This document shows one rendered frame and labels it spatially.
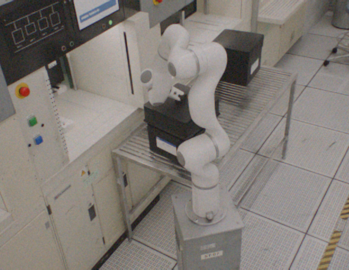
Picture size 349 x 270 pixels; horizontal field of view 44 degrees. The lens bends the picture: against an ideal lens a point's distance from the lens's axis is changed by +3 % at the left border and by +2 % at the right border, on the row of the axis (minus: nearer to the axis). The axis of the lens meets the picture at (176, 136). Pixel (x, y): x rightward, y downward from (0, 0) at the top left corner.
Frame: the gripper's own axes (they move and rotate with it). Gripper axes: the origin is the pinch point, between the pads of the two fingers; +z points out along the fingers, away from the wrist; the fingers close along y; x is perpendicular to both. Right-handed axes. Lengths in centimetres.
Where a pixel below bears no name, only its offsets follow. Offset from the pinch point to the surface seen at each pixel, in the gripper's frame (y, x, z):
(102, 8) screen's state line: 33, -21, -40
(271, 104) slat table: -17, -24, 69
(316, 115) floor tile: -4, -51, 203
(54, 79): 86, 18, -4
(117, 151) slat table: 27.1, 39.6, 5.6
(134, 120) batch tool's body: 35.2, 20.2, 17.9
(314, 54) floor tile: 50, -128, 279
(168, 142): -1.8, 22.9, 4.7
